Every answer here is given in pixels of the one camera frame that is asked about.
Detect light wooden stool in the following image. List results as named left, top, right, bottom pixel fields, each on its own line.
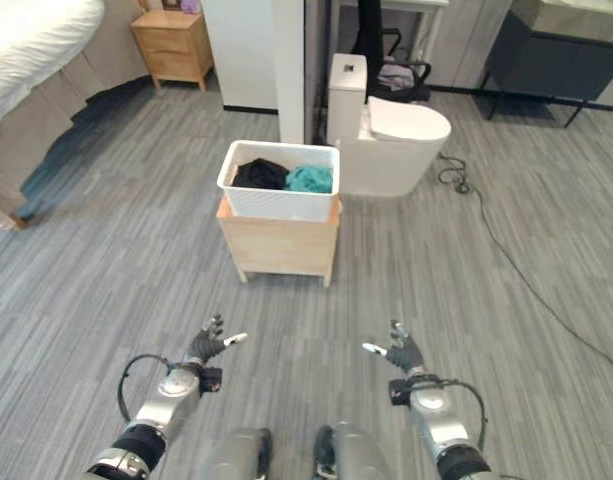
left=216, top=193, right=344, bottom=288

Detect white plastic laundry basket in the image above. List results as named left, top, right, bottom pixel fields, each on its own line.
left=216, top=140, right=342, bottom=222

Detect teal garment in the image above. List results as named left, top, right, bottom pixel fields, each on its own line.
left=284, top=163, right=334, bottom=195

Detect black office chair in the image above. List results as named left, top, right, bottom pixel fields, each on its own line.
left=349, top=0, right=433, bottom=104

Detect silver robot right leg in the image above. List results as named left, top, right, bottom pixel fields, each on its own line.
left=313, top=422, right=395, bottom=480

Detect bed with white duvet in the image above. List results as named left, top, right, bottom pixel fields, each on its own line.
left=0, top=0, right=152, bottom=232

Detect white partition panel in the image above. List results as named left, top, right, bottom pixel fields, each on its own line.
left=200, top=0, right=307, bottom=145

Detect silver robot leg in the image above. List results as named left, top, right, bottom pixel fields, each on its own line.
left=313, top=422, right=395, bottom=480
left=198, top=427, right=275, bottom=480

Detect black garment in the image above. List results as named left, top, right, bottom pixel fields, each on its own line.
left=231, top=158, right=291, bottom=191

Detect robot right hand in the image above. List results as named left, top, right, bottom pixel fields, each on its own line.
left=361, top=319, right=427, bottom=375

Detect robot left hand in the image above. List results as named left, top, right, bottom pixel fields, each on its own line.
left=187, top=313, right=249, bottom=365

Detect silver robot left leg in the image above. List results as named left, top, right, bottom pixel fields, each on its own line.
left=198, top=427, right=275, bottom=480

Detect black floor cable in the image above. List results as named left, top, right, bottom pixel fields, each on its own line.
left=438, top=151, right=613, bottom=380

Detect wooden nightstand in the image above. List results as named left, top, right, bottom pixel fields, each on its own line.
left=130, top=10, right=216, bottom=92

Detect white toilet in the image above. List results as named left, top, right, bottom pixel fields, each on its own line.
left=327, top=52, right=453, bottom=198

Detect clothes on chair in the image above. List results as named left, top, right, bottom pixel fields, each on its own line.
left=376, top=60, right=416, bottom=92

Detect dark grey cabinet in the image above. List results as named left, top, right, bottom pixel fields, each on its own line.
left=478, top=0, right=613, bottom=129

